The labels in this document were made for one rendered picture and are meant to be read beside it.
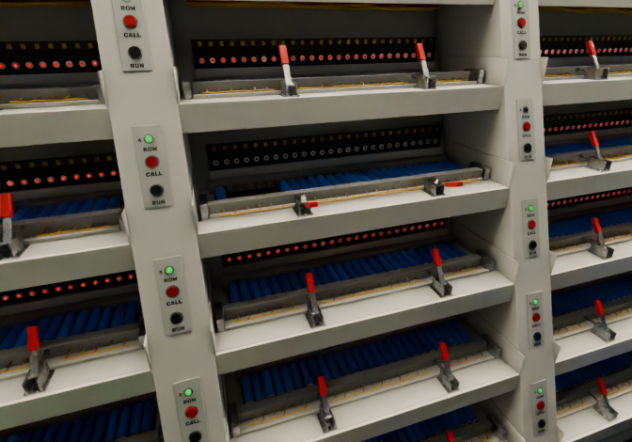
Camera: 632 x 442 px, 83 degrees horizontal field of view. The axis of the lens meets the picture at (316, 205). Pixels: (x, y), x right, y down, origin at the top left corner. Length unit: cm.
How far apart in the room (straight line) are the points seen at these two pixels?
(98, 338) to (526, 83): 92
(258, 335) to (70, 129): 43
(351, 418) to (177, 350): 35
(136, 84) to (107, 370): 44
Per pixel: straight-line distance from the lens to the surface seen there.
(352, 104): 65
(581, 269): 100
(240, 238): 60
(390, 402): 82
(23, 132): 65
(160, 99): 60
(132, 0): 65
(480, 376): 91
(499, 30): 85
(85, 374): 71
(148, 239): 60
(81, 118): 62
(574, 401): 121
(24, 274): 66
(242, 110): 60
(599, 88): 102
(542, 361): 98
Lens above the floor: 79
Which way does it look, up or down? 6 degrees down
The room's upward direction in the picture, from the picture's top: 6 degrees counter-clockwise
